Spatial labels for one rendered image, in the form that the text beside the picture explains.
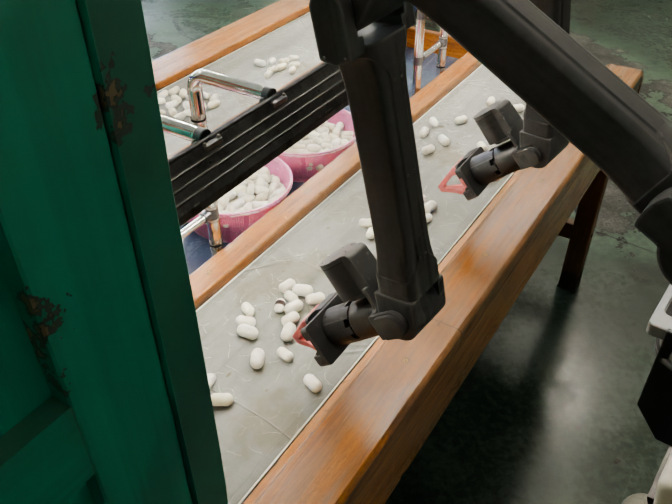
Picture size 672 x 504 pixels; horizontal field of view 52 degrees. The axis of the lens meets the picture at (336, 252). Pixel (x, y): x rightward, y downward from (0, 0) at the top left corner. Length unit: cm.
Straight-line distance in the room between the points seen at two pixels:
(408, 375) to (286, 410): 19
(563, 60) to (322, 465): 61
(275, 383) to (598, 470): 113
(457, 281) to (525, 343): 104
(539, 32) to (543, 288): 191
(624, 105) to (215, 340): 78
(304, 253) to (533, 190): 51
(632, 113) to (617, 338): 180
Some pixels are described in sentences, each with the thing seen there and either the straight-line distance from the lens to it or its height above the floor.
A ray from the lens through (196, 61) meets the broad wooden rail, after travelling 211.
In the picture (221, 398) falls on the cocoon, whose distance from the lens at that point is 107.
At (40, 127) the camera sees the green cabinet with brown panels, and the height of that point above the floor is 144.
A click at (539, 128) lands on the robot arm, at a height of 102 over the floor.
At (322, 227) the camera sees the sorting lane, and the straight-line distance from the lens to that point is 140.
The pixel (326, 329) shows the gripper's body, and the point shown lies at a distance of 97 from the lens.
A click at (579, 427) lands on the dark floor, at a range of 208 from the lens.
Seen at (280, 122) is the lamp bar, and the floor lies 108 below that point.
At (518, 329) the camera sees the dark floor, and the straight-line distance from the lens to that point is 230.
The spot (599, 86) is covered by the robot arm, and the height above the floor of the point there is 133.
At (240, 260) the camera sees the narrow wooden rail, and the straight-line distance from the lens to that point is 129.
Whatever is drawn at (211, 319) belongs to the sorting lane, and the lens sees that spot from 121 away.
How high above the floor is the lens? 156
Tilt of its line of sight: 38 degrees down
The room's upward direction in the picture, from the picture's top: straight up
